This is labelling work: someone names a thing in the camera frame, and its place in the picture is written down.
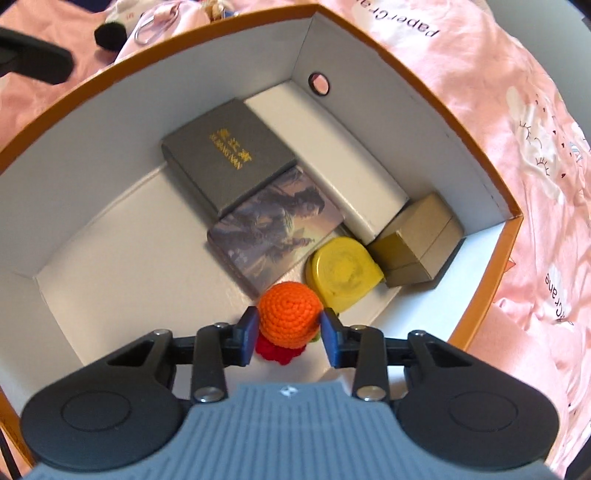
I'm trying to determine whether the orange crochet ball toy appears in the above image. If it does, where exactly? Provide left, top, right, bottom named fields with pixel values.
left=256, top=281, right=324, bottom=366

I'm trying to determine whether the yellow round tape measure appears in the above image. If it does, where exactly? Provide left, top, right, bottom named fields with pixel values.
left=304, top=237, right=385, bottom=314

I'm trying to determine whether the orange cardboard storage box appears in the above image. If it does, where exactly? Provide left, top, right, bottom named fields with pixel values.
left=1, top=4, right=520, bottom=479

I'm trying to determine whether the dark grey rectangular box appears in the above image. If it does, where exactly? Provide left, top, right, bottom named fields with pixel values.
left=160, top=99, right=297, bottom=220

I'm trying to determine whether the pink striped white plush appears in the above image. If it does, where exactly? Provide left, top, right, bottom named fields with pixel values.
left=94, top=22, right=128, bottom=52

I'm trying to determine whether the pink pouch with carabiner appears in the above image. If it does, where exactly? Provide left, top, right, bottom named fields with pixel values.
left=114, top=1, right=238, bottom=63

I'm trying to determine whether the gold small box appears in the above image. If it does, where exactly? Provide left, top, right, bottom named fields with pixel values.
left=368, top=192, right=464, bottom=288

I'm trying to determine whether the white long box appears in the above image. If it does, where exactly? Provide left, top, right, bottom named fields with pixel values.
left=245, top=81, right=409, bottom=245

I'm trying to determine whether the pink printed duvet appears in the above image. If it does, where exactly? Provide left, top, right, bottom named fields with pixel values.
left=1, top=1, right=590, bottom=475

